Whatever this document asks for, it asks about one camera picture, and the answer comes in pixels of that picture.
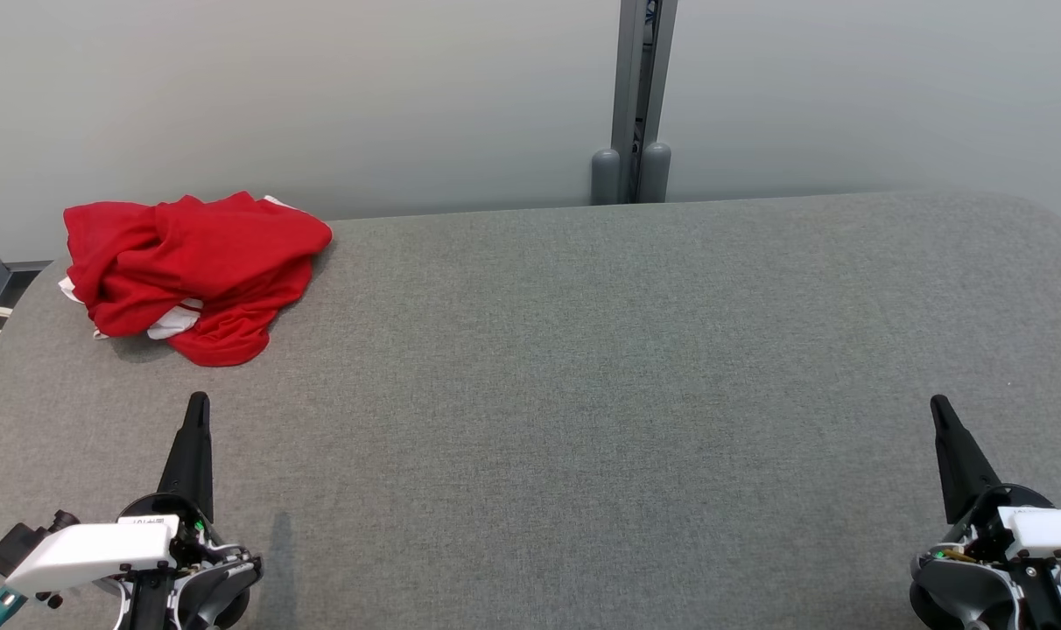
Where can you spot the red shirt with white sleeves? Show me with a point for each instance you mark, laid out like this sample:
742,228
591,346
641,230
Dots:
110,262

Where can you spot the grey metal partition post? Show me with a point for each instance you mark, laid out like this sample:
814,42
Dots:
640,87

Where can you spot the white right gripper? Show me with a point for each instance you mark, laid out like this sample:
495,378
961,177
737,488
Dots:
1043,534

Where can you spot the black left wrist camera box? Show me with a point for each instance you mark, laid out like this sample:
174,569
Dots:
10,547

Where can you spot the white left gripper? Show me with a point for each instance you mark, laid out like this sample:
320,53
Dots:
101,547

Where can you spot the grey fabric table cover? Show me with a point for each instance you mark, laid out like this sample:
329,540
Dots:
583,394

